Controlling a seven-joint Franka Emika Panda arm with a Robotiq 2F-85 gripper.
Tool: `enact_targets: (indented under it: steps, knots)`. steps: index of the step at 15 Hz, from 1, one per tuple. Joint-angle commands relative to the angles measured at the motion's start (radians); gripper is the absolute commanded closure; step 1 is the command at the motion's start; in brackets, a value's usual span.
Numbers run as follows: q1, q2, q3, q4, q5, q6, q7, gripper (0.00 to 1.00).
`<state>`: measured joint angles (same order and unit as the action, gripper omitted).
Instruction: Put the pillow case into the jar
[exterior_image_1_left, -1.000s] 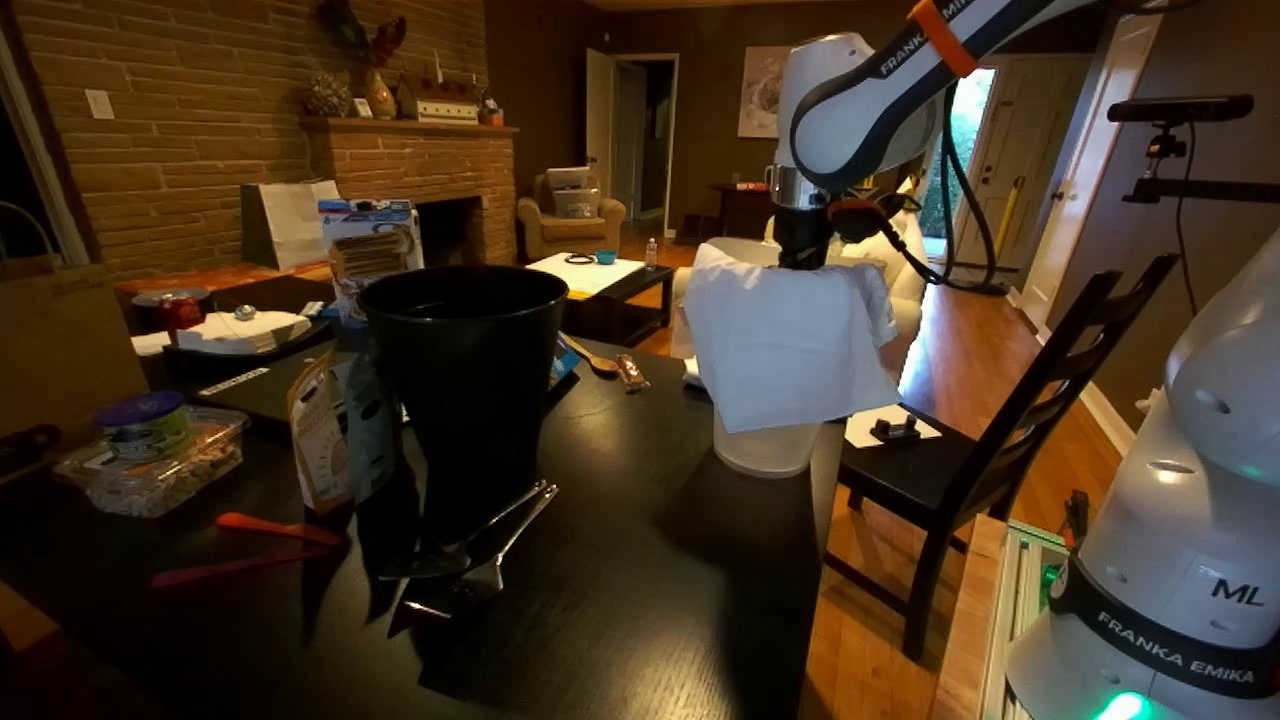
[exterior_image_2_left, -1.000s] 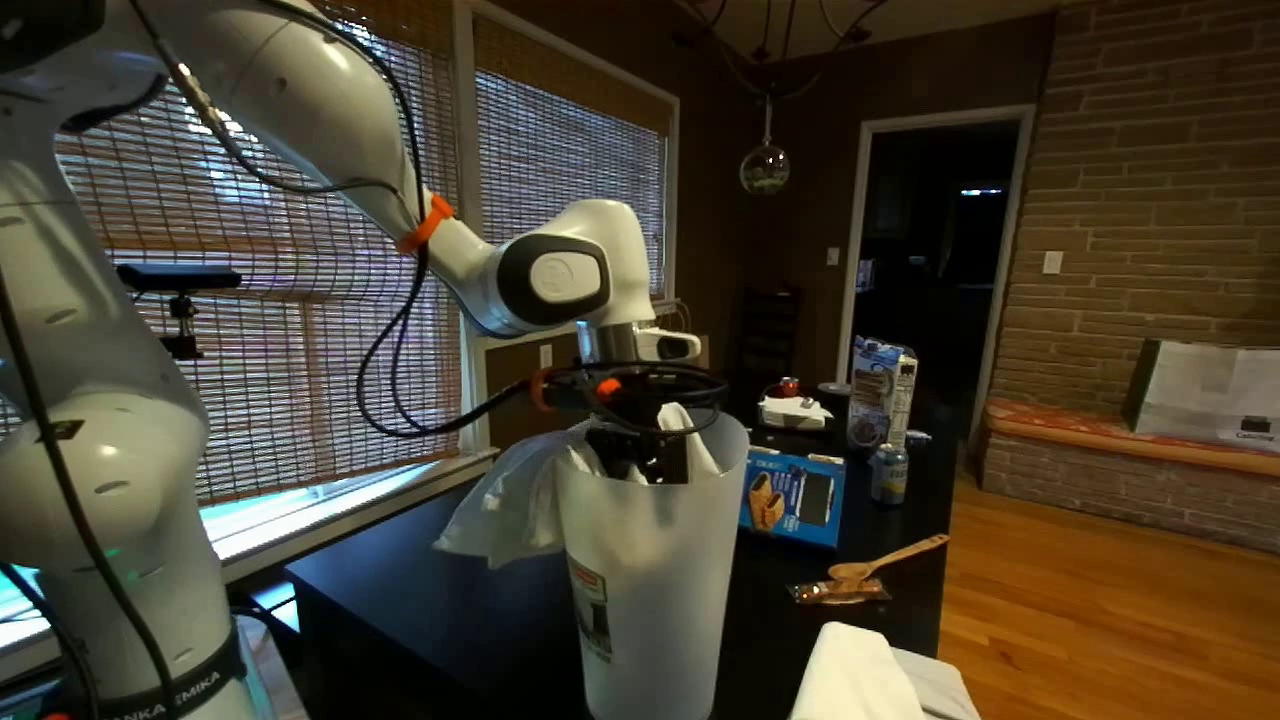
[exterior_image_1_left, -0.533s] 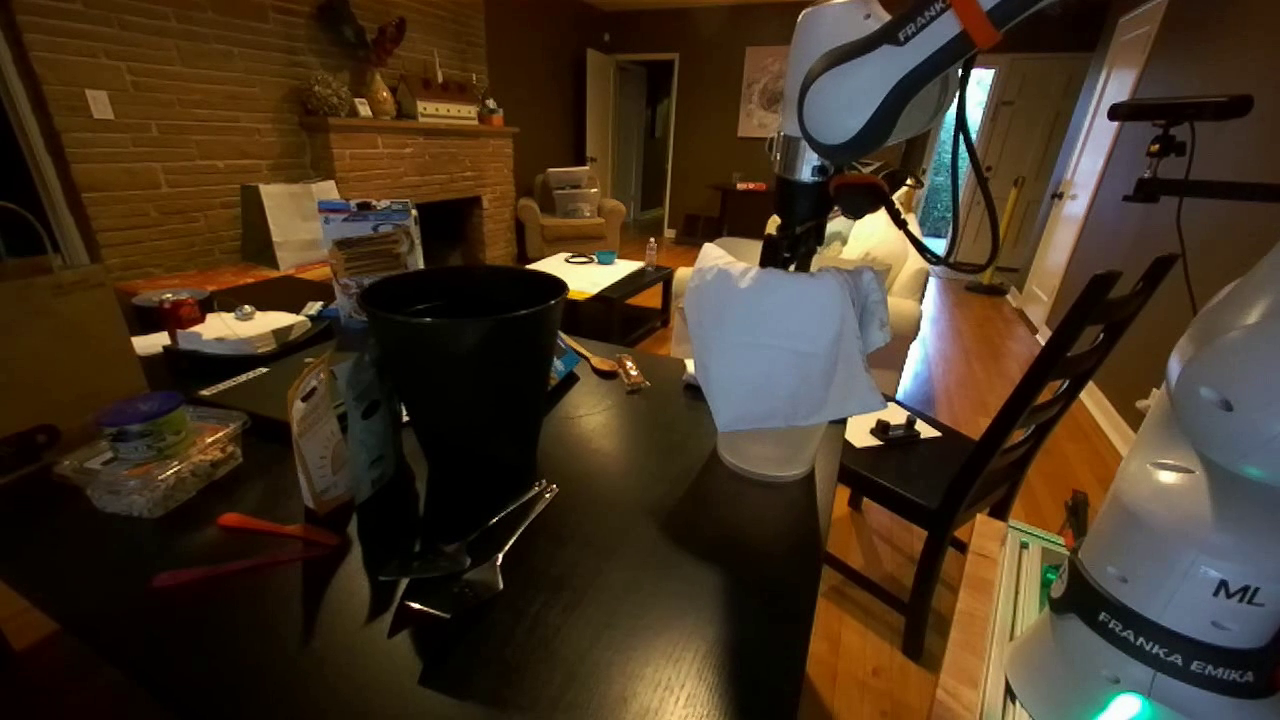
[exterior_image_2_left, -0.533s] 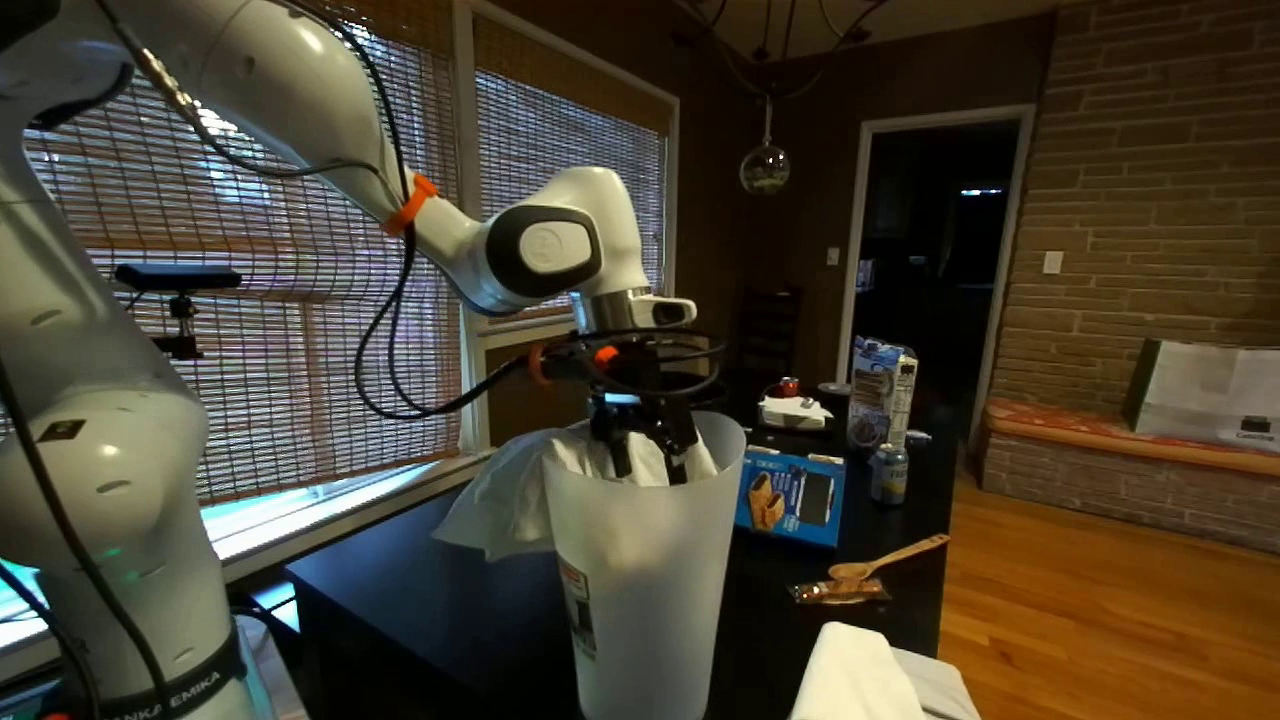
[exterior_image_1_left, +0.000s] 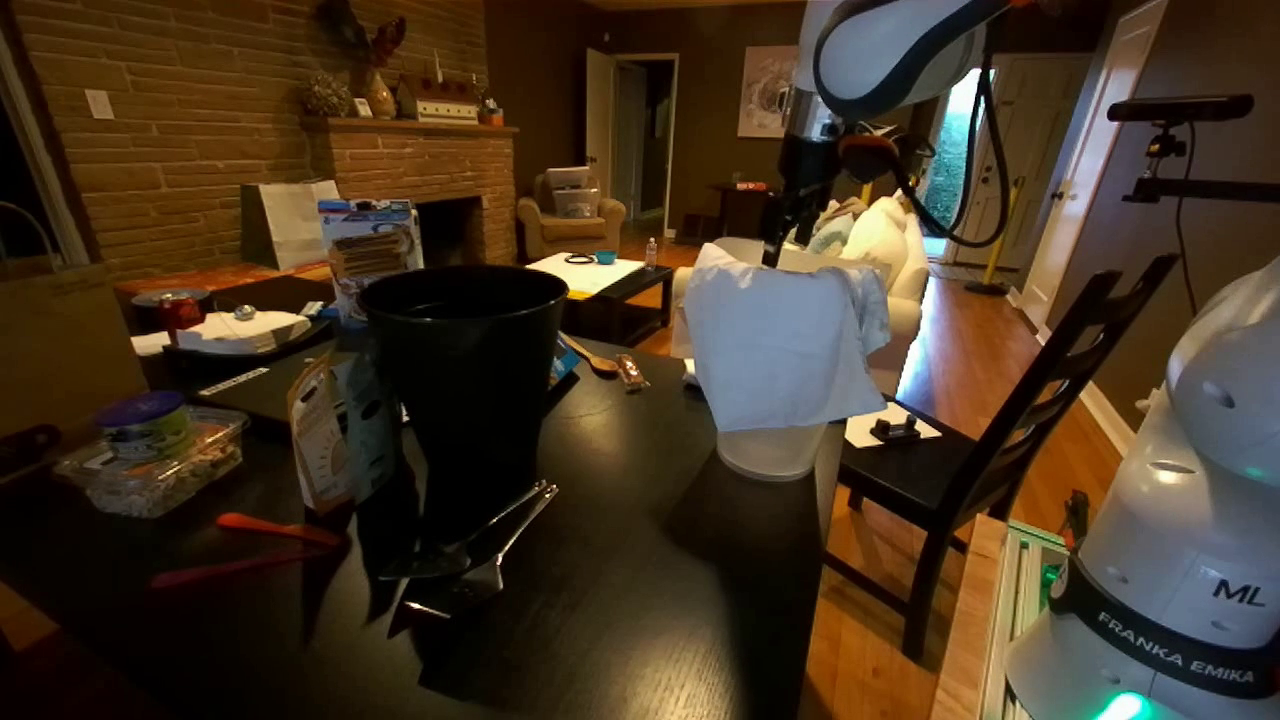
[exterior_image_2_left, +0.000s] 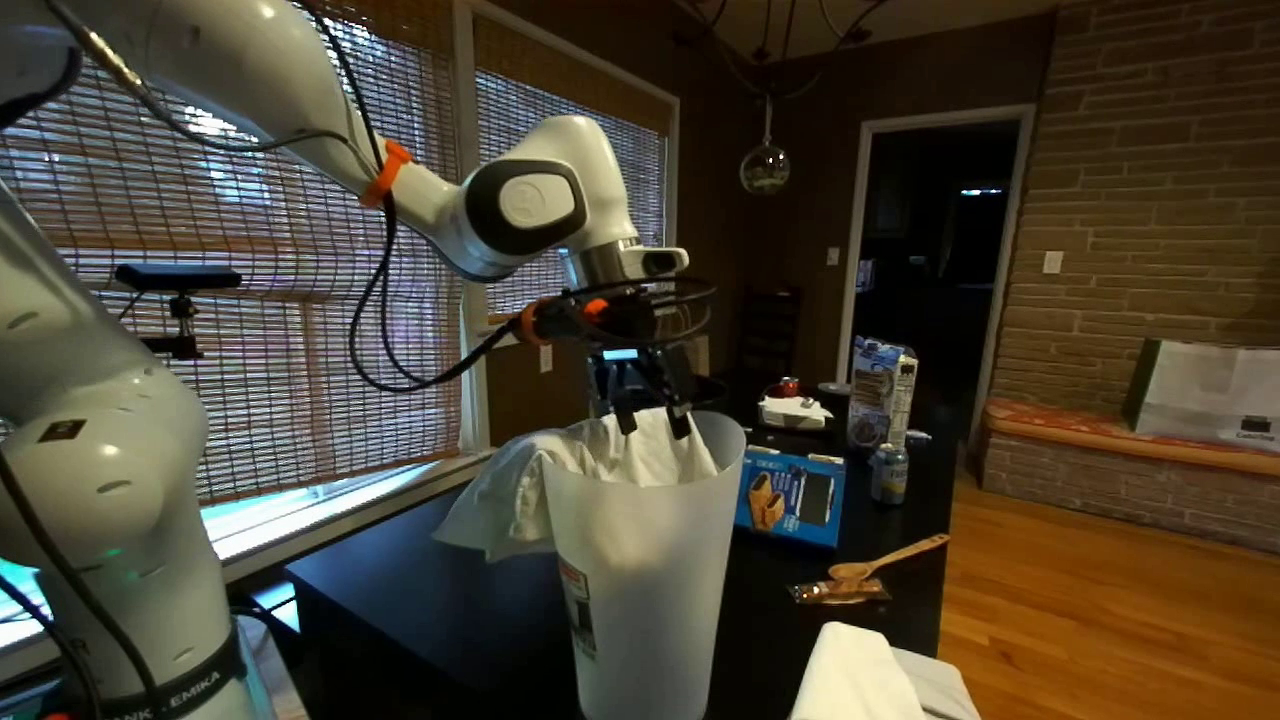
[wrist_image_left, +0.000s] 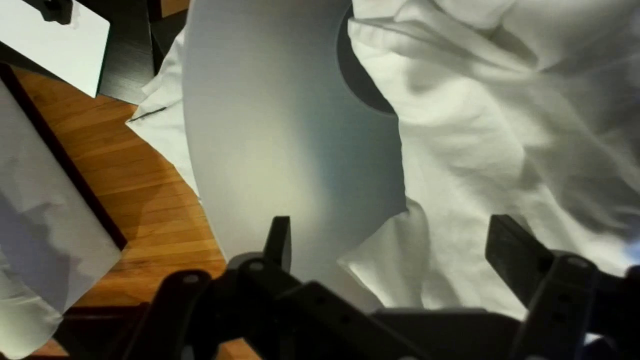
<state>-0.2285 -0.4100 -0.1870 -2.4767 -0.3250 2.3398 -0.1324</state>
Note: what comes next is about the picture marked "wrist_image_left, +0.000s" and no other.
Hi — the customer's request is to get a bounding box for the white crumpled cloth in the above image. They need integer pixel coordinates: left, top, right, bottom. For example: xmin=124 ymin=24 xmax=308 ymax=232
xmin=0 ymin=77 xmax=127 ymax=360

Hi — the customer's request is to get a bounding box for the translucent plastic jar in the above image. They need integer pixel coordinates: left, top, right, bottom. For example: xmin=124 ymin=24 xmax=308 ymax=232
xmin=183 ymin=0 xmax=411 ymax=284

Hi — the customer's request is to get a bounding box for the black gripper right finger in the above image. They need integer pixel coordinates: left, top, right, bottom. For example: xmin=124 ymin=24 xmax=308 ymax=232
xmin=485 ymin=213 xmax=640 ymax=360

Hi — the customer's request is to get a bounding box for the white pillow case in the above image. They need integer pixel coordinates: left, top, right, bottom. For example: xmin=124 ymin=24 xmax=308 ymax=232
xmin=127 ymin=0 xmax=640 ymax=324

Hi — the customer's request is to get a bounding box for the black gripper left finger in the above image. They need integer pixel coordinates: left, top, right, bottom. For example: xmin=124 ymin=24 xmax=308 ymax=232
xmin=127 ymin=213 xmax=428 ymax=360

